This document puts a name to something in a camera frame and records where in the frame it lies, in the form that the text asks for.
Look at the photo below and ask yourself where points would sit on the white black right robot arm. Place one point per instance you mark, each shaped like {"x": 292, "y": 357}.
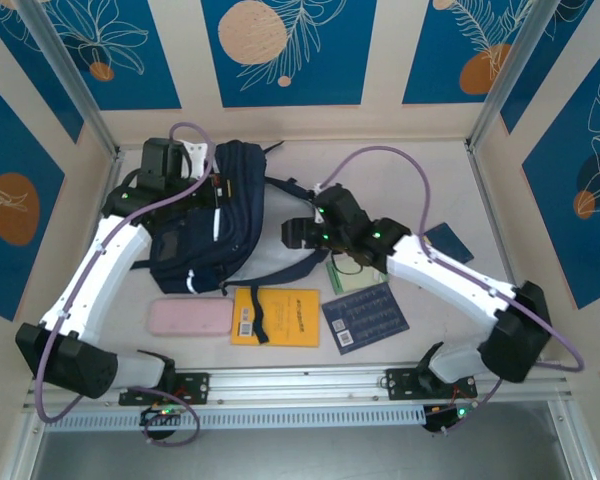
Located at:
{"x": 445, "y": 280}

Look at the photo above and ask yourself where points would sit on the navy blue backpack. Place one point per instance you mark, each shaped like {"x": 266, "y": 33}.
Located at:
{"x": 240, "y": 200}

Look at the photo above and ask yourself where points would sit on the aluminium frame post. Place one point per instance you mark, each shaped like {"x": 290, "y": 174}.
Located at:
{"x": 65, "y": 70}
{"x": 510, "y": 65}

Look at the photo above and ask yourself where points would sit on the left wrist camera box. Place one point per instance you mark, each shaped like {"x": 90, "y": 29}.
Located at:
{"x": 197, "y": 157}

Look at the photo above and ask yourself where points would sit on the aluminium frame leg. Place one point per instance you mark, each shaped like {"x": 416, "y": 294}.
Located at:
{"x": 575, "y": 450}
{"x": 25, "y": 450}

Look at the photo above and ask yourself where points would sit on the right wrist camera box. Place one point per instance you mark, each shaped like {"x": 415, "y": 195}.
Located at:
{"x": 319, "y": 188}

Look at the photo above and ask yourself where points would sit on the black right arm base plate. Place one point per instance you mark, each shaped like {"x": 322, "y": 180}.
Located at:
{"x": 400, "y": 385}

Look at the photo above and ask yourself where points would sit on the green notepad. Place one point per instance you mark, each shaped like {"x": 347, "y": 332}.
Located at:
{"x": 350, "y": 283}

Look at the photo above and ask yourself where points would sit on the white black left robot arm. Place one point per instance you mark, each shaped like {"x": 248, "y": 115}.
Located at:
{"x": 100, "y": 270}

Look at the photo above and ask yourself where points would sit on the small black controller board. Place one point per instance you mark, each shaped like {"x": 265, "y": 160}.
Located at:
{"x": 442, "y": 420}
{"x": 162, "y": 412}

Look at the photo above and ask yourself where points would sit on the pink pencil case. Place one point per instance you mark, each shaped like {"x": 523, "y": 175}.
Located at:
{"x": 190, "y": 317}

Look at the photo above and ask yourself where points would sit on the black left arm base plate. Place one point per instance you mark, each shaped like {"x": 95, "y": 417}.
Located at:
{"x": 200, "y": 387}

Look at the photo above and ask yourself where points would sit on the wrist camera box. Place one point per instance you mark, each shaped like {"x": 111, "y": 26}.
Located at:
{"x": 197, "y": 157}
{"x": 319, "y": 188}

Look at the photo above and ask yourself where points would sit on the dark blue notebook with barcode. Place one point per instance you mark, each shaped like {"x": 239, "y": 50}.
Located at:
{"x": 365, "y": 317}

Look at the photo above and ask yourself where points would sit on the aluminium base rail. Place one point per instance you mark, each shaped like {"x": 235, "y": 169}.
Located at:
{"x": 300, "y": 382}

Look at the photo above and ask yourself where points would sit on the aluminium side rail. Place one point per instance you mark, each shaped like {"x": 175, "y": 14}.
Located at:
{"x": 87, "y": 250}
{"x": 485, "y": 200}

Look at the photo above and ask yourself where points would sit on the dark blue book yellow label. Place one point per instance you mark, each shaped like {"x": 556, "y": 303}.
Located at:
{"x": 450, "y": 242}

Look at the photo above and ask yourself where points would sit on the yellow notebook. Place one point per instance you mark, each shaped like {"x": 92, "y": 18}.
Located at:
{"x": 295, "y": 320}

